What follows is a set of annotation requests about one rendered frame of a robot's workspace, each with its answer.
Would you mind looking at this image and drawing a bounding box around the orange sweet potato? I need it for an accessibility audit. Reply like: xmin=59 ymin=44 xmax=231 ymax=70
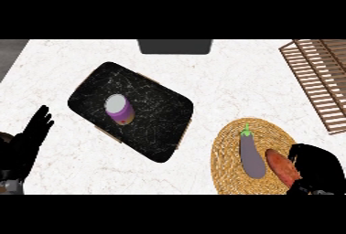
xmin=263 ymin=148 xmax=303 ymax=189

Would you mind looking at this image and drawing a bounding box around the black marbled cutting board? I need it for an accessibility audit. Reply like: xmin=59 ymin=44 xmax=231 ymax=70
xmin=66 ymin=61 xmax=197 ymax=164

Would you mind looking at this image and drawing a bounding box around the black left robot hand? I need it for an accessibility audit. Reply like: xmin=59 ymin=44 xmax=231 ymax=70
xmin=0 ymin=104 xmax=55 ymax=181

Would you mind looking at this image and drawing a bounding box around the woven straw placemat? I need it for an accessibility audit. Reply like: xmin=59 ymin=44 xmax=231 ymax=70
xmin=210 ymin=117 xmax=300 ymax=196

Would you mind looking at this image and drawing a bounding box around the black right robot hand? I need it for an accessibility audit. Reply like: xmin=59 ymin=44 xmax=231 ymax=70
xmin=285 ymin=144 xmax=346 ymax=196

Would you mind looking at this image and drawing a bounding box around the dark grey appliance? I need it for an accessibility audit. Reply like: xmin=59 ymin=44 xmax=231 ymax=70
xmin=136 ymin=38 xmax=213 ymax=56

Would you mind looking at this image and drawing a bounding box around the purple can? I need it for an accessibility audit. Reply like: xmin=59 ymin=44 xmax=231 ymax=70
xmin=102 ymin=93 xmax=136 ymax=126

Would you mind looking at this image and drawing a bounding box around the purple eggplant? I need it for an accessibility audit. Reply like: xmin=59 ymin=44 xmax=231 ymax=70
xmin=238 ymin=122 xmax=268 ymax=180

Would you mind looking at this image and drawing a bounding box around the brown wooden tiered shelf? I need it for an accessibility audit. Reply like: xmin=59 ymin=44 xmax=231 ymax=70
xmin=276 ymin=38 xmax=346 ymax=135

